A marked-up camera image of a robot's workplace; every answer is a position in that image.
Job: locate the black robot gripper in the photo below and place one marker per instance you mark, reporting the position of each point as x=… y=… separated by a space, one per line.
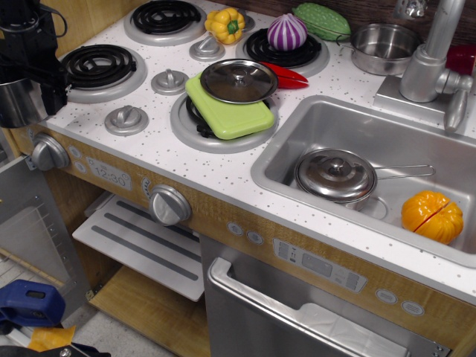
x=28 y=50

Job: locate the tall steel pot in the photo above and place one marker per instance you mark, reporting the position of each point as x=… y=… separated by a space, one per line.
x=21 y=104

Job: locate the front left black stove burner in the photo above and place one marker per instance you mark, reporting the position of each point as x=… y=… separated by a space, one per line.
x=101 y=73

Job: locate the black stove burner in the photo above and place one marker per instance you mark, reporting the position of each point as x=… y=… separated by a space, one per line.
x=308 y=60
x=101 y=73
x=165 y=23
x=185 y=129

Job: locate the back left black stove burner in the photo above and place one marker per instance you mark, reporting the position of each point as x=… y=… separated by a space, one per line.
x=165 y=23

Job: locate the front right black stove burner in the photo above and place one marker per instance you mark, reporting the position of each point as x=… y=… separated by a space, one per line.
x=185 y=129

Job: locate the loose steel pot lid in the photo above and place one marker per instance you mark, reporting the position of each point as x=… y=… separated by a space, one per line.
x=239 y=81

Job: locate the back right black stove burner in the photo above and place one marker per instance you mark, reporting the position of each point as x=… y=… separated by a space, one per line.
x=308 y=60

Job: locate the grey oven dial left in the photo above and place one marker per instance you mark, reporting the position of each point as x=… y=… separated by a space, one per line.
x=48 y=153

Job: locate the grey oven dial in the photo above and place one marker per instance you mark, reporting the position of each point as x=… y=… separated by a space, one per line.
x=48 y=153
x=167 y=206

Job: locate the grey stovetop knob front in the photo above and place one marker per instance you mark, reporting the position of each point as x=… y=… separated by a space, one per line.
x=125 y=121

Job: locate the grey stovetop knob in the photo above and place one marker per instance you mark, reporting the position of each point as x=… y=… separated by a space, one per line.
x=169 y=82
x=249 y=21
x=207 y=50
x=125 y=121

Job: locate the grey stovetop knob middle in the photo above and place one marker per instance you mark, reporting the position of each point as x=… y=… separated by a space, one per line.
x=169 y=82

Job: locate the white oven rack shelf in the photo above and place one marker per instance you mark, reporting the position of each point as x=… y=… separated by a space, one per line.
x=126 y=233

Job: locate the open silver oven door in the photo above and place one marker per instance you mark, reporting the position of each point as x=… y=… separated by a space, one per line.
x=35 y=243

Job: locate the grey oven dial right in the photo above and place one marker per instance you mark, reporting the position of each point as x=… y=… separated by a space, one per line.
x=167 y=206

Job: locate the green plastic cutting board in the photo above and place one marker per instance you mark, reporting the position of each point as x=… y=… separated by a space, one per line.
x=226 y=120

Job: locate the yellow toy bell pepper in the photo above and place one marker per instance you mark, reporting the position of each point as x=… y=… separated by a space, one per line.
x=226 y=25

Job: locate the blue clamp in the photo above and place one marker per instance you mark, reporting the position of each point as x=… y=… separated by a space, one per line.
x=26 y=303

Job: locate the grey stovetop knob far back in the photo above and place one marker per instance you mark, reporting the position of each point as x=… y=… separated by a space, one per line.
x=249 y=21

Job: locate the red toy chili pepper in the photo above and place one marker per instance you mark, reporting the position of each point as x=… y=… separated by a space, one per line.
x=287 y=79

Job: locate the grey toy sink basin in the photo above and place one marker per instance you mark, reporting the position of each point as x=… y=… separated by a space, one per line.
x=409 y=157

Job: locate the purple striped toy onion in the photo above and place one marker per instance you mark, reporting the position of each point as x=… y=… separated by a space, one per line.
x=287 y=33

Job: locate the yellow cloth scrap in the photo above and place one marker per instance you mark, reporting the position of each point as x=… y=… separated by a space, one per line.
x=49 y=338

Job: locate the green toy bitter gourd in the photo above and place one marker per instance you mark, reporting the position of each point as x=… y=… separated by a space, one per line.
x=322 y=21

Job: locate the silver dishwasher door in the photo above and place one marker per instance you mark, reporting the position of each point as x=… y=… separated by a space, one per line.
x=254 y=309

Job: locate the lidded steel saucepan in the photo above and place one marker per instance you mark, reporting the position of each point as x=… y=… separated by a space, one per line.
x=347 y=179

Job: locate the open steel saucepan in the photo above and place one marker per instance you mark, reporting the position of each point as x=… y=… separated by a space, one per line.
x=381 y=49

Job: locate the grey toy faucet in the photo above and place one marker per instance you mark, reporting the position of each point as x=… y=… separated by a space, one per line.
x=428 y=89

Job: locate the orange toy pumpkin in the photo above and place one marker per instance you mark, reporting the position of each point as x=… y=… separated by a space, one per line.
x=432 y=215

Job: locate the red toy cup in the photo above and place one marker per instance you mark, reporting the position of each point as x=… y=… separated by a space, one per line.
x=461 y=58

